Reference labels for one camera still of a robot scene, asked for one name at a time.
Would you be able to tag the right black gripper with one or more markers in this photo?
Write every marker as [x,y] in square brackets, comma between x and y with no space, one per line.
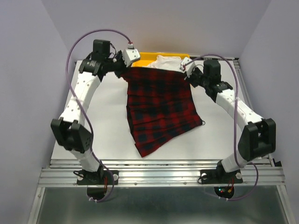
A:
[195,71]

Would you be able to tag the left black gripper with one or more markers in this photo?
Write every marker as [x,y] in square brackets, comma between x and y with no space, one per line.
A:
[119,56]

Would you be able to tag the red plaid pleated skirt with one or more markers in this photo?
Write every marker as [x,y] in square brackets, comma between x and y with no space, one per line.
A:
[159,107]

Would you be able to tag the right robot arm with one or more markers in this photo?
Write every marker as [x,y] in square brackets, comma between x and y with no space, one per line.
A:
[258,136]

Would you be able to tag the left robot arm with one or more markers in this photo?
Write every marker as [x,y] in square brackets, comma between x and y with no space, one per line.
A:
[69,129]

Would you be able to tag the white skirt in bin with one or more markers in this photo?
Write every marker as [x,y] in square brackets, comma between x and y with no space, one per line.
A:
[171,63]

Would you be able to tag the yellow plastic bin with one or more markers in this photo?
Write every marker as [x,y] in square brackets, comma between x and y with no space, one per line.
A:
[149,57]

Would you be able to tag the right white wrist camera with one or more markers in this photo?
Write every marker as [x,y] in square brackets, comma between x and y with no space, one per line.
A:
[186,66]

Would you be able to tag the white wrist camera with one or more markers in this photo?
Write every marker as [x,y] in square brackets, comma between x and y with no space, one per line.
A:
[186,66]
[130,56]

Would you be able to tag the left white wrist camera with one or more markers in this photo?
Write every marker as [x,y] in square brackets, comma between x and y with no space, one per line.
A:
[130,56]

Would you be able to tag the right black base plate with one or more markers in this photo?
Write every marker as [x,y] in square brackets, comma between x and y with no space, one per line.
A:
[212,176]

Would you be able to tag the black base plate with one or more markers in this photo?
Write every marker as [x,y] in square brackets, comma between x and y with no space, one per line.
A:
[212,176]
[112,178]

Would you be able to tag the aluminium rail frame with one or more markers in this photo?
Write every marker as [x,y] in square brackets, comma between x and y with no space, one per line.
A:
[162,188]

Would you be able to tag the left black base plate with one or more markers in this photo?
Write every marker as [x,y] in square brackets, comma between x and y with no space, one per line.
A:
[112,178]

